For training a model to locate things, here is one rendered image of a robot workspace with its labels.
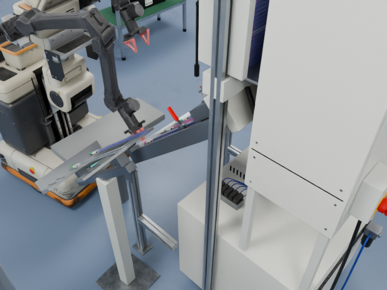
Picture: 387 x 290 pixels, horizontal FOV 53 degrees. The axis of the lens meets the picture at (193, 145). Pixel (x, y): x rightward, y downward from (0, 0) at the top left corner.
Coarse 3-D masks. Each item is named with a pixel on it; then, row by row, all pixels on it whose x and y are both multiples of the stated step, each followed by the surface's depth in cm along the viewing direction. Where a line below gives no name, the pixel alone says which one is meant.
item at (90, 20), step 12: (84, 12) 147; (96, 12) 147; (24, 24) 160; (36, 24) 159; (48, 24) 157; (60, 24) 153; (72, 24) 150; (84, 24) 145; (96, 24) 146; (108, 24) 150; (96, 36) 147; (108, 36) 149
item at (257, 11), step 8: (256, 0) 95; (264, 0) 97; (256, 8) 96; (264, 8) 99; (256, 16) 98; (264, 16) 101; (256, 24) 100; (264, 24) 103; (256, 32) 102; (264, 32) 105; (256, 40) 104; (256, 48) 106; (256, 56) 108; (248, 64) 107
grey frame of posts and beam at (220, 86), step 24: (216, 0) 92; (216, 24) 96; (216, 48) 100; (216, 72) 106; (216, 96) 110; (216, 120) 115; (216, 144) 121; (216, 168) 128; (216, 192) 137; (216, 216) 149; (144, 240) 219; (216, 240) 160
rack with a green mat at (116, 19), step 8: (168, 0) 407; (176, 0) 407; (184, 0) 406; (152, 8) 392; (160, 8) 392; (168, 8) 394; (184, 8) 412; (104, 16) 377; (112, 16) 377; (120, 16) 377; (144, 16) 377; (152, 16) 383; (160, 16) 450; (184, 16) 418; (112, 24) 364; (120, 24) 359; (184, 24) 424; (120, 32) 363; (120, 40) 368; (120, 48) 375
